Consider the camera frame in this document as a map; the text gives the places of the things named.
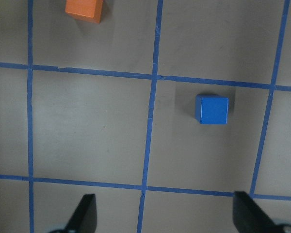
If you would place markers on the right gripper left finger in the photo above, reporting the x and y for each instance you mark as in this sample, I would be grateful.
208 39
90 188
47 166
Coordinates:
84 218

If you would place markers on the blue wooden block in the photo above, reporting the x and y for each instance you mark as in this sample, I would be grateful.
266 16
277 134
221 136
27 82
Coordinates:
211 109

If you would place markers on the orange wooden block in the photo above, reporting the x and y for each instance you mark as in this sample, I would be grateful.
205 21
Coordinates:
85 10

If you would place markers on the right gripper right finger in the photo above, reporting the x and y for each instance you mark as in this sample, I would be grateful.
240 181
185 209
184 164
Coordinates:
248 217

